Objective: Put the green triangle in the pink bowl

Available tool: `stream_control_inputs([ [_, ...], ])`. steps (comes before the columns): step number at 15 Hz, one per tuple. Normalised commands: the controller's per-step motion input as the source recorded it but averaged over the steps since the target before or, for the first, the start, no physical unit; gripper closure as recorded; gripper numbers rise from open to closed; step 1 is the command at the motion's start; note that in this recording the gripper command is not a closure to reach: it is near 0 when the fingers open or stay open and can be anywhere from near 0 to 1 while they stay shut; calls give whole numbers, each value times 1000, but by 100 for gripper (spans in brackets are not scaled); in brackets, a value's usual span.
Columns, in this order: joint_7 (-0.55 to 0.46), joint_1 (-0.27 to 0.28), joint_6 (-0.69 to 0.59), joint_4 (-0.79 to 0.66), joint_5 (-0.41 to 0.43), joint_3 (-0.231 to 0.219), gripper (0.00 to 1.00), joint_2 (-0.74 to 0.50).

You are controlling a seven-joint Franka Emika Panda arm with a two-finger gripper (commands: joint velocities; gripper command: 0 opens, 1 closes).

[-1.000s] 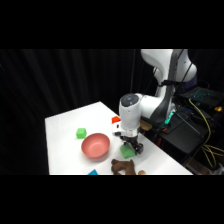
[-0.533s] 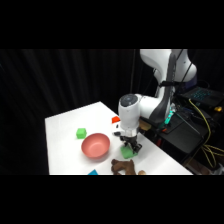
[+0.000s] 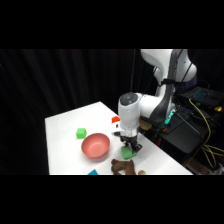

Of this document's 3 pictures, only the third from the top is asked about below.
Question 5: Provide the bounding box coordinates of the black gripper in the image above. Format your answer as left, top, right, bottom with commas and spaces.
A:
119, 131, 143, 154

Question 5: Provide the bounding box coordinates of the green triangle block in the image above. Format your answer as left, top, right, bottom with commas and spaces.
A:
120, 145, 138, 160

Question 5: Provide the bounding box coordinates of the pink bowl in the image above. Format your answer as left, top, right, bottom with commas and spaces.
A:
81, 132, 111, 159

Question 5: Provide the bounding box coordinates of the brown plush toy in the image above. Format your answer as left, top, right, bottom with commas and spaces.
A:
110, 158, 147, 176

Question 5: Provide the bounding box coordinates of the white toy with red top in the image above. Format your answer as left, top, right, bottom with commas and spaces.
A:
111, 115, 122, 135

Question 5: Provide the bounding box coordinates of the black equipment box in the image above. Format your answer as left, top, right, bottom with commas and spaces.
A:
139, 108, 218, 165

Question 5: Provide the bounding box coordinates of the small green cube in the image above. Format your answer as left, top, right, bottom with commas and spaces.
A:
75, 127, 88, 140

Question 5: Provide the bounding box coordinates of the black keyboard with teal lights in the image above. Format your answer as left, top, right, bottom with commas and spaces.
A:
185, 85, 219, 108

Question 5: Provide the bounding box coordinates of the black curtain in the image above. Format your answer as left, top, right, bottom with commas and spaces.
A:
0, 49, 224, 176

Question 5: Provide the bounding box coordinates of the yellow cable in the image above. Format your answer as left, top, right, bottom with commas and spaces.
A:
187, 97, 224, 169

